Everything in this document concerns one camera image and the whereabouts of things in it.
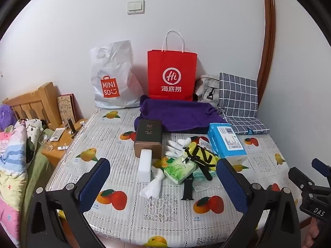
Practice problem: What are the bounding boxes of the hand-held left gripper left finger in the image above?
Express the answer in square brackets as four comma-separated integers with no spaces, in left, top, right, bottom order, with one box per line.
[30,157,112,248]

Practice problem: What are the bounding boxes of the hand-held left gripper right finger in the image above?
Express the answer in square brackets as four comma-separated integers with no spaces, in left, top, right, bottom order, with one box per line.
[216,157,303,248]

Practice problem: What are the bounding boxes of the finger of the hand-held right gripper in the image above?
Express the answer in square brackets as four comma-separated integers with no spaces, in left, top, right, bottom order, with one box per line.
[311,157,331,185]
[288,167,315,195]

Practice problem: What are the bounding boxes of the teal face mask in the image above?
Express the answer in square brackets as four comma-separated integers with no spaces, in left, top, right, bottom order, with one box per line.
[191,170,220,193]

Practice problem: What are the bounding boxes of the yellow pouch with black straps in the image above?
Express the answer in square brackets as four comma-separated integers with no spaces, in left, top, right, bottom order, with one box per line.
[181,142,220,181]

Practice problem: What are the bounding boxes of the clear plastic packet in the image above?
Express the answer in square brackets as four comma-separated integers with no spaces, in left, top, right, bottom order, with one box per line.
[198,137,211,150]

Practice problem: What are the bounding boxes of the white foam block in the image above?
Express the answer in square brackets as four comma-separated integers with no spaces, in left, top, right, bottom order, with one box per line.
[138,150,153,182]

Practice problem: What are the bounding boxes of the green tissue pack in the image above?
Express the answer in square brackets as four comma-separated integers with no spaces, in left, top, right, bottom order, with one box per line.
[164,156,195,185]

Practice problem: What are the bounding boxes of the white tissue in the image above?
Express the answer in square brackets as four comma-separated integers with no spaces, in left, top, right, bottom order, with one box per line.
[140,167,166,199]

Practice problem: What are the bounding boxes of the white glove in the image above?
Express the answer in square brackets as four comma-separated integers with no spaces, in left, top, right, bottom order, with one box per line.
[165,138,192,158]

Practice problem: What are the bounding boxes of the wooden nightstand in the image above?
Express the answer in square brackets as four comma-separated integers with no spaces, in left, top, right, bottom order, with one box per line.
[41,119,88,167]

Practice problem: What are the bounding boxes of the blue tissue pack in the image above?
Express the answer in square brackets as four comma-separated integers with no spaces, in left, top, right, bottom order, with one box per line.
[207,123,247,164]

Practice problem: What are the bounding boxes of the clear glass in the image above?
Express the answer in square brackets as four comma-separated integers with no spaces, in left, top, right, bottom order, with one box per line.
[39,134,52,147]

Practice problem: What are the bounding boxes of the dark box with gold end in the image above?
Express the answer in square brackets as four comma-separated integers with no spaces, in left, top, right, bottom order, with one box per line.
[134,119,163,159]

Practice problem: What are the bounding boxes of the patterned book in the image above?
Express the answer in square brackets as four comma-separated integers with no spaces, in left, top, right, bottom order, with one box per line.
[57,95,77,124]

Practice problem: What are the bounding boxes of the colourful patterned bedding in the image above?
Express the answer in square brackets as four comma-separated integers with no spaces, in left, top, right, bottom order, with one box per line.
[0,119,44,247]

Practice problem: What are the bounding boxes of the grey checked cloth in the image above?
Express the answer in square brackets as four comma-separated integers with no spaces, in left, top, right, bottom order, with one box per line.
[218,72,271,135]

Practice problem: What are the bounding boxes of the purple towel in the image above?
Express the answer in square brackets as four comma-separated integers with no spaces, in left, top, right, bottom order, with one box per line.
[134,95,228,135]

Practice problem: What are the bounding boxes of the wooden headboard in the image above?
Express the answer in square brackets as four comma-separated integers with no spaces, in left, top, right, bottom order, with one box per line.
[2,82,62,131]

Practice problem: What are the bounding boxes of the beige backpack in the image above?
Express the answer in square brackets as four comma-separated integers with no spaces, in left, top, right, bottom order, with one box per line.
[194,75,220,109]

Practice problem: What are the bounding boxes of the white plastic shopping bag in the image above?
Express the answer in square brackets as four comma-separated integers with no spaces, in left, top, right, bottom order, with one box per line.
[89,40,144,109]

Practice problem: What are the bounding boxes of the purple plush toy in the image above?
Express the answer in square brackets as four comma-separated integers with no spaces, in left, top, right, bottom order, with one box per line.
[0,105,17,132]

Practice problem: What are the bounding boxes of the red paper bag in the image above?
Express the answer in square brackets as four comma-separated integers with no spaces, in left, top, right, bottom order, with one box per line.
[147,30,198,102]

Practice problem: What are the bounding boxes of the black watch strap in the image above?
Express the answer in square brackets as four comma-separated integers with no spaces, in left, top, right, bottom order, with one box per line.
[180,176,194,200]

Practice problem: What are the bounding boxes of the wooden door frame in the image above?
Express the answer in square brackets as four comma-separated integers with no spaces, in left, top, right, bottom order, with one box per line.
[256,0,277,101]

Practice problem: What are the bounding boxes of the white wall light switch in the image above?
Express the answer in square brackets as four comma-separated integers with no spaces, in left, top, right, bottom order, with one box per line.
[127,0,145,14]

